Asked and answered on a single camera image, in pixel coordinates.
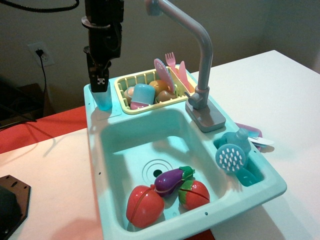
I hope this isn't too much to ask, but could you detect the translucent blue plastic cup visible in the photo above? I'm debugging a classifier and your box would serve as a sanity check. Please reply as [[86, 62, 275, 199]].
[[92, 83, 113, 111]]

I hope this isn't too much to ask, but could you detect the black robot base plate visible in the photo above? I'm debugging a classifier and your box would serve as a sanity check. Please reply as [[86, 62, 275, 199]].
[[0, 175, 31, 240]]

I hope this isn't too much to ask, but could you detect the black power cable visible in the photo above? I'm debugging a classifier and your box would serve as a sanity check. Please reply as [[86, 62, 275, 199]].
[[24, 49, 55, 138]]

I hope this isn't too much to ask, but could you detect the orange toy food piece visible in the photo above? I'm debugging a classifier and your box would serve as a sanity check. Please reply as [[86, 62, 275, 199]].
[[149, 80, 169, 97]]

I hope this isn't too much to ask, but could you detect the white toy utensil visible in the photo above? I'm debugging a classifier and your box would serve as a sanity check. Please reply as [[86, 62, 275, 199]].
[[248, 136, 275, 147]]

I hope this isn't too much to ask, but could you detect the grey toy faucet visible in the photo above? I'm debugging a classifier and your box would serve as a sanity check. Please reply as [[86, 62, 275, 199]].
[[144, 0, 226, 133]]

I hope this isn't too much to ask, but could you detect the dark furniture by wall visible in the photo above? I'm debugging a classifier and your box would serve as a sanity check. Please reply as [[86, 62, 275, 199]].
[[0, 79, 55, 130]]

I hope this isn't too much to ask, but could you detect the red toy apple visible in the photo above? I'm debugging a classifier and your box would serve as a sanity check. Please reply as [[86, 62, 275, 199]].
[[126, 184, 165, 228]]

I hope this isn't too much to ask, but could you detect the pink toy fork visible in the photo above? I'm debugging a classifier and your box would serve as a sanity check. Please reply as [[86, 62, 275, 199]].
[[165, 52, 178, 76]]

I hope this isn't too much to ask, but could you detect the white wall power outlet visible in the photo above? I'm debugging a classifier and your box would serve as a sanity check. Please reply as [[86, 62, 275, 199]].
[[27, 41, 55, 67]]

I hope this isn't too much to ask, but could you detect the pink toy plate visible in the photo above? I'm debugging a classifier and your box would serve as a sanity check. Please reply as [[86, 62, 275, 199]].
[[153, 58, 175, 93]]

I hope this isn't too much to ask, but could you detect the red toy strawberry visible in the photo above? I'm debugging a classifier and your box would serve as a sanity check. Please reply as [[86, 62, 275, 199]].
[[178, 180, 210, 210]]

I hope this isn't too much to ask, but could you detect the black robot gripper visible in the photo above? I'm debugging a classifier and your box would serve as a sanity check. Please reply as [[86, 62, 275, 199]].
[[81, 0, 125, 93]]

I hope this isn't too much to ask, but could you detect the light blue toy cup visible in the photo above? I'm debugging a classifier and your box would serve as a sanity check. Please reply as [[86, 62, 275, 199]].
[[131, 83, 156, 105]]

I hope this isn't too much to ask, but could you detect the pink toy bowl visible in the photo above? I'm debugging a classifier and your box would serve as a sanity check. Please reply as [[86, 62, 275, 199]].
[[130, 101, 149, 110]]

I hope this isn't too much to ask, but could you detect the pink toy knife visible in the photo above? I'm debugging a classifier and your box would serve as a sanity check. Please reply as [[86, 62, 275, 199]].
[[179, 61, 191, 91]]

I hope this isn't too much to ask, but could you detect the black overhead cable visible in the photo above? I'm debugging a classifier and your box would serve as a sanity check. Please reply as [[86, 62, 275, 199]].
[[0, 0, 80, 13]]

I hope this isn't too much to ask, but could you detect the blue toy soap bottle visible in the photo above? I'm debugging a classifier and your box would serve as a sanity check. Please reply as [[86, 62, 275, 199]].
[[219, 128, 251, 155]]

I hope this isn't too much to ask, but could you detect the tan toy potato piece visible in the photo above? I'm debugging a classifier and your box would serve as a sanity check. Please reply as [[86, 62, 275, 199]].
[[154, 90, 177, 104]]

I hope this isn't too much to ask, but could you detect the yellow dish rack basket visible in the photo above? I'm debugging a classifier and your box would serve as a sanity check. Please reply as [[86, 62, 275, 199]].
[[114, 67, 197, 115]]

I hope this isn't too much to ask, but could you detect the teal toy sink unit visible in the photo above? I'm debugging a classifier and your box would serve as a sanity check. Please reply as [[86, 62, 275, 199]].
[[83, 77, 287, 240]]

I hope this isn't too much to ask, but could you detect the red cloth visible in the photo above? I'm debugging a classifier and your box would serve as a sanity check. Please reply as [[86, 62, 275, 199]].
[[0, 106, 87, 154]]

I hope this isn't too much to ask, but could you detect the purple toy eggplant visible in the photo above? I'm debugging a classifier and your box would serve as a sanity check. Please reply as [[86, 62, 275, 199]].
[[154, 166, 195, 197]]

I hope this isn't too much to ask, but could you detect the blue dish brush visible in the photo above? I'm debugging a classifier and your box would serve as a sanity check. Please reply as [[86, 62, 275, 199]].
[[215, 143, 248, 174]]

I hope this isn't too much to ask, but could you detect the purple toy tray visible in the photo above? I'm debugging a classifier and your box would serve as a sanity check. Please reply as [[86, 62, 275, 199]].
[[235, 123, 263, 154]]

